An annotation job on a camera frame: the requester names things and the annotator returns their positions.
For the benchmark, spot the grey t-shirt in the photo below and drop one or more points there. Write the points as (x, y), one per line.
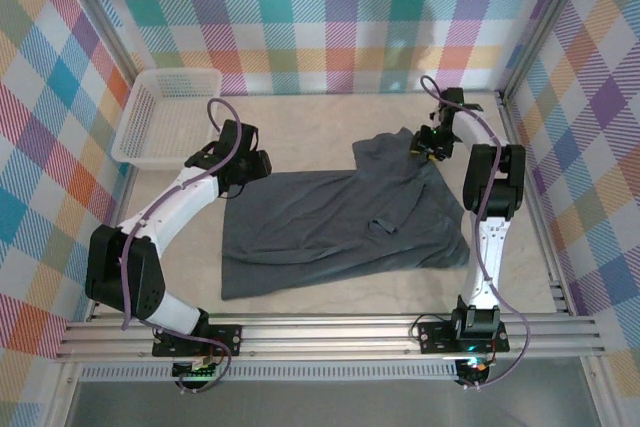
(325, 227)

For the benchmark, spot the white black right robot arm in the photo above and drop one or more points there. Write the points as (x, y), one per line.
(492, 182)

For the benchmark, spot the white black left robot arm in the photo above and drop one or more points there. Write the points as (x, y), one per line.
(175, 202)

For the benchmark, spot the white plastic mesh basket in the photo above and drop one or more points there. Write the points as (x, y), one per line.
(160, 117)

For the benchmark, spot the aluminium side rail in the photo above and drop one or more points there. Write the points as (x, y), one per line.
(542, 227)

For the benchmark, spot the aluminium frame post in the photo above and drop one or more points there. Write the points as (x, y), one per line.
(550, 22)
(100, 12)

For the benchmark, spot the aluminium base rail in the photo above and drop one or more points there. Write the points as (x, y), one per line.
(325, 334)

